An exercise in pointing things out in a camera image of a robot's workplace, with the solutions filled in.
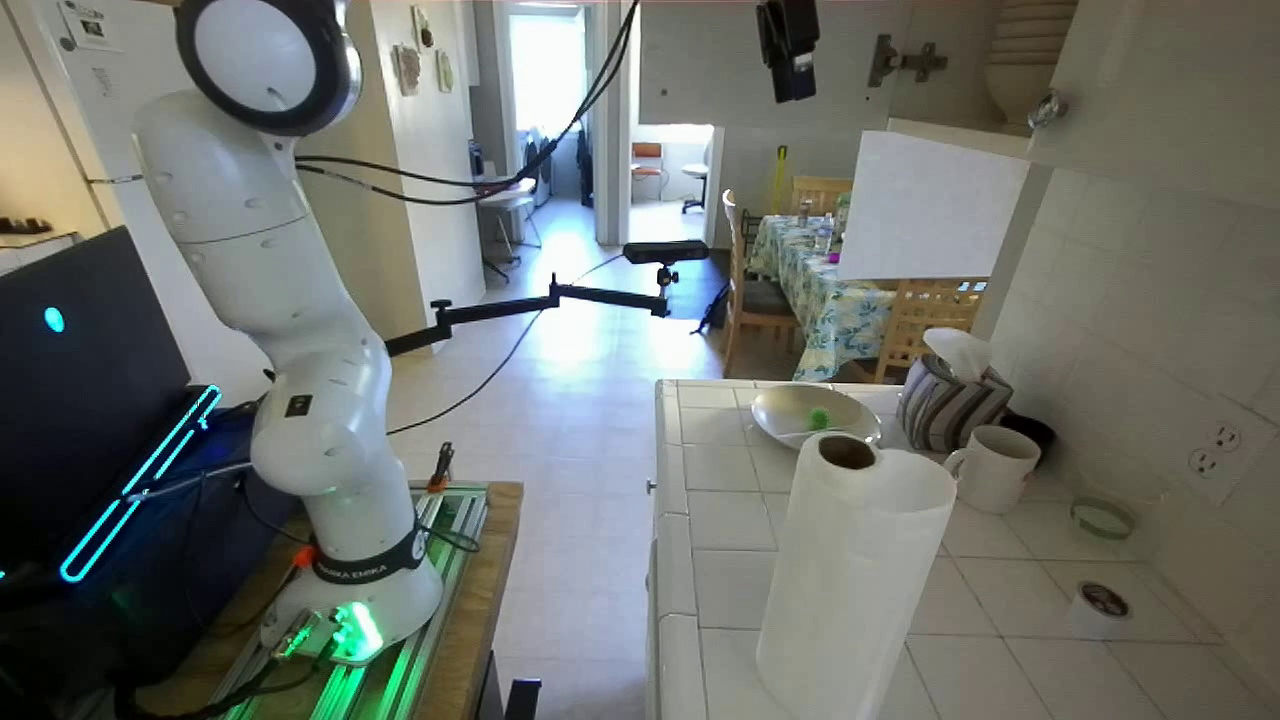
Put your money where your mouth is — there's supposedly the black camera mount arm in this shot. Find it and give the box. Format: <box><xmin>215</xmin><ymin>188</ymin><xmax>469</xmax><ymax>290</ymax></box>
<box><xmin>385</xmin><ymin>240</ymin><xmax>713</xmax><ymax>356</ymax></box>

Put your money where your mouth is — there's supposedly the small green rimmed dish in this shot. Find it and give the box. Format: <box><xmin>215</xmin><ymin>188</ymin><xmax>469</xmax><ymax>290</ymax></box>
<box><xmin>1070</xmin><ymin>495</ymin><xmax>1138</xmax><ymax>540</ymax></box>

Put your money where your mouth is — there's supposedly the wooden dining chair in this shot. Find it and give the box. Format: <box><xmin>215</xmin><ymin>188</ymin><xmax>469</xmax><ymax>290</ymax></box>
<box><xmin>721</xmin><ymin>188</ymin><xmax>798</xmax><ymax>367</ymax></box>

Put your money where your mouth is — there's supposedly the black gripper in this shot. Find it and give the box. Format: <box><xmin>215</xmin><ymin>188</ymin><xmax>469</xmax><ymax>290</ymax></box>
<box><xmin>757</xmin><ymin>0</ymin><xmax>822</xmax><ymax>105</ymax></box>

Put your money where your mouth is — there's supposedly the white paper towel roll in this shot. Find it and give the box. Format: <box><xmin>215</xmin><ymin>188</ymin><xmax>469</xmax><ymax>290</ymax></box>
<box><xmin>757</xmin><ymin>434</ymin><xmax>958</xmax><ymax>720</ymax></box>

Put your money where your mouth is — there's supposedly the white electrical outlet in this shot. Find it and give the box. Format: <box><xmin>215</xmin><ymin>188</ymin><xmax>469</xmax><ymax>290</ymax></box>
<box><xmin>1190</xmin><ymin>421</ymin><xmax>1244</xmax><ymax>483</ymax></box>

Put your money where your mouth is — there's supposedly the dining table with floral cloth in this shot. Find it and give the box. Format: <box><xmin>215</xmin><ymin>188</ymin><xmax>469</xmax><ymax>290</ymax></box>
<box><xmin>747</xmin><ymin>215</ymin><xmax>893</xmax><ymax>380</ymax></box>

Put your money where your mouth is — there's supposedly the small white cup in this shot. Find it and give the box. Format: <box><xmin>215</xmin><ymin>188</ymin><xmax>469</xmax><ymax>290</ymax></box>
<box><xmin>1070</xmin><ymin>579</ymin><xmax>1134</xmax><ymax>641</ymax></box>

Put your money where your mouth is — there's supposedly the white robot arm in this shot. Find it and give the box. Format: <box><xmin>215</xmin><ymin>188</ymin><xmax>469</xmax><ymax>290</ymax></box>
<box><xmin>135</xmin><ymin>0</ymin><xmax>444</xmax><ymax>665</ymax></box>

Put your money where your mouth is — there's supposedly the white cabinet door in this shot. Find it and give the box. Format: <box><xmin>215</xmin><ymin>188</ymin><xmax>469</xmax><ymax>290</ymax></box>
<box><xmin>641</xmin><ymin>0</ymin><xmax>998</xmax><ymax>131</ymax></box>
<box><xmin>1032</xmin><ymin>0</ymin><xmax>1280</xmax><ymax>210</ymax></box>

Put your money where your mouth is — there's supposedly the white board panel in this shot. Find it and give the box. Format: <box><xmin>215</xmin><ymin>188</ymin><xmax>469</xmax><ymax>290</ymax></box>
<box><xmin>842</xmin><ymin>127</ymin><xmax>1029</xmax><ymax>282</ymax></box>

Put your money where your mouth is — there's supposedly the white floral mug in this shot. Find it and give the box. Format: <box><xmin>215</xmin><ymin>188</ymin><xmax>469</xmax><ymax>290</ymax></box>
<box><xmin>944</xmin><ymin>426</ymin><xmax>1039</xmax><ymax>513</ymax></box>

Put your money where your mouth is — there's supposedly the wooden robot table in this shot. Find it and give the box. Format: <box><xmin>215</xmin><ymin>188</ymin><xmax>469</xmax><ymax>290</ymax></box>
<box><xmin>119</xmin><ymin>481</ymin><xmax>541</xmax><ymax>720</ymax></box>

